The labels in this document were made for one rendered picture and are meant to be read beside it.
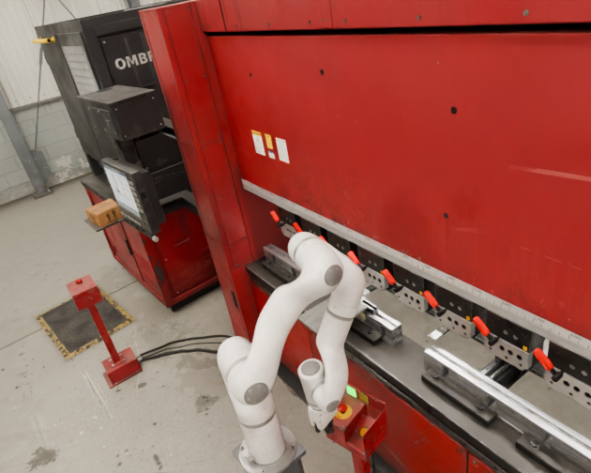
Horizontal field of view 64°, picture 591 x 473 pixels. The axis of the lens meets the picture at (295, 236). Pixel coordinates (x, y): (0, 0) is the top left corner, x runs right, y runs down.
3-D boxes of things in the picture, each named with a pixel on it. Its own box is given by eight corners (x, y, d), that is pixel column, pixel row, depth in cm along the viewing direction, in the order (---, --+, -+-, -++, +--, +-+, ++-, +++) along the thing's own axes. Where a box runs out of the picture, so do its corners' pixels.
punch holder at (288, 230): (282, 234, 245) (276, 205, 237) (295, 227, 249) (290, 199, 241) (298, 243, 234) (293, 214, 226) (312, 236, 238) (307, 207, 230)
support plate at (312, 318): (296, 318, 213) (296, 316, 212) (341, 292, 224) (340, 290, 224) (321, 338, 199) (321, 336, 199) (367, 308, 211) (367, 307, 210)
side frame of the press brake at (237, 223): (242, 360, 339) (137, 10, 227) (333, 305, 376) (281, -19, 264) (260, 379, 320) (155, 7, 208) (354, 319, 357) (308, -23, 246)
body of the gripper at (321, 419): (320, 382, 161) (325, 403, 167) (301, 404, 156) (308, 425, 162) (338, 392, 157) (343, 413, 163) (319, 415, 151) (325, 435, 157)
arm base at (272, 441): (261, 489, 144) (248, 450, 135) (229, 450, 157) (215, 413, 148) (308, 450, 153) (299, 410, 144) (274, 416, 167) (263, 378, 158)
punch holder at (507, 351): (483, 349, 154) (485, 309, 146) (499, 336, 158) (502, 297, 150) (526, 373, 143) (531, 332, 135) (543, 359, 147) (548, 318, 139)
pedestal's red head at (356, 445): (325, 436, 195) (320, 407, 187) (348, 410, 205) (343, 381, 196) (366, 462, 182) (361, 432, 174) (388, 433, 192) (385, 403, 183)
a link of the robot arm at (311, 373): (337, 397, 152) (322, 379, 160) (329, 370, 145) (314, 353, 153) (315, 411, 150) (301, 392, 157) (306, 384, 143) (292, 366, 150)
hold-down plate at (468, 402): (420, 379, 186) (420, 374, 184) (430, 373, 188) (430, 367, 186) (488, 427, 163) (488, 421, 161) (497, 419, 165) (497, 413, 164)
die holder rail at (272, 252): (265, 260, 283) (263, 247, 279) (274, 256, 286) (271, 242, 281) (316, 295, 245) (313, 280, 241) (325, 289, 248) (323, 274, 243)
